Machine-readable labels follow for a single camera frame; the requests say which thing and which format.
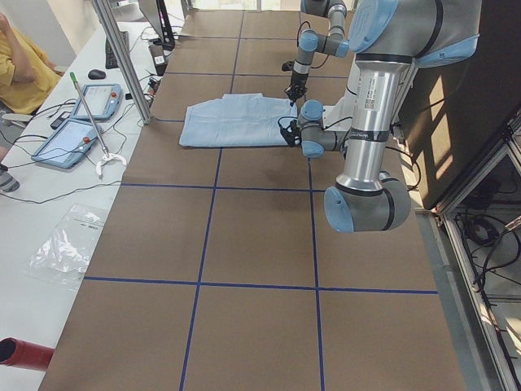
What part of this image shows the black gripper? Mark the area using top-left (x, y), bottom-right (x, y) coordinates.
top-left (284, 73), bottom-right (308, 106)
top-left (287, 130), bottom-right (302, 147)

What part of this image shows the light blue button-up shirt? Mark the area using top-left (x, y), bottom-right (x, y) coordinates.
top-left (179, 93), bottom-right (297, 147)

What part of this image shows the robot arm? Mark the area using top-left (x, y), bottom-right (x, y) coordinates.
top-left (282, 0), bottom-right (349, 105)
top-left (286, 1), bottom-right (482, 232)

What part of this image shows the reacher grabber stick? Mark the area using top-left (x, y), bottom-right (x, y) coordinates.
top-left (69, 72), bottom-right (127, 179)

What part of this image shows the black keyboard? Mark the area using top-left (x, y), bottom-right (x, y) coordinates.
top-left (104, 30), bottom-right (130, 69)

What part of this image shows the upper blue teach pendant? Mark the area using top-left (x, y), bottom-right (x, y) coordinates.
top-left (81, 84), bottom-right (122, 121)

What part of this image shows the blue teach pendant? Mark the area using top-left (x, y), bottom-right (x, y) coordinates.
top-left (81, 84), bottom-right (122, 121)
top-left (31, 119), bottom-right (98, 169)

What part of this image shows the black computer mouse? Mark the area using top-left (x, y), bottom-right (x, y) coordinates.
top-left (87, 68), bottom-right (107, 80)

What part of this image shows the lower blue teach pendant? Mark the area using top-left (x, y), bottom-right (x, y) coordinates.
top-left (31, 119), bottom-right (98, 169)

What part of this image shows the clear plastic bag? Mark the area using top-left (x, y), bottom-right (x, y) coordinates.
top-left (25, 204), bottom-right (108, 290)

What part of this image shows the person in yellow shirt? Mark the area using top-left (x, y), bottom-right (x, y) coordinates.
top-left (1, 15), bottom-right (62, 115)

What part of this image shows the red cylinder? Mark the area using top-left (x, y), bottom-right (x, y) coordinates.
top-left (1, 337), bottom-right (55, 371)

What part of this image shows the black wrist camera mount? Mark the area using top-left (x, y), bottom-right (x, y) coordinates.
top-left (281, 60), bottom-right (294, 72)
top-left (278, 116), bottom-right (299, 141)

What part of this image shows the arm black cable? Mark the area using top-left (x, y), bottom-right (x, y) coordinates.
top-left (277, 115), bottom-right (355, 132)
top-left (296, 20), bottom-right (331, 69)

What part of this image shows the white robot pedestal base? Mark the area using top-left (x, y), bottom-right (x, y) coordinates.
top-left (324, 55), bottom-right (405, 142)

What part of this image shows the aluminium frame post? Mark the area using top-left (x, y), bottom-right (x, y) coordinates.
top-left (92, 0), bottom-right (151, 125)

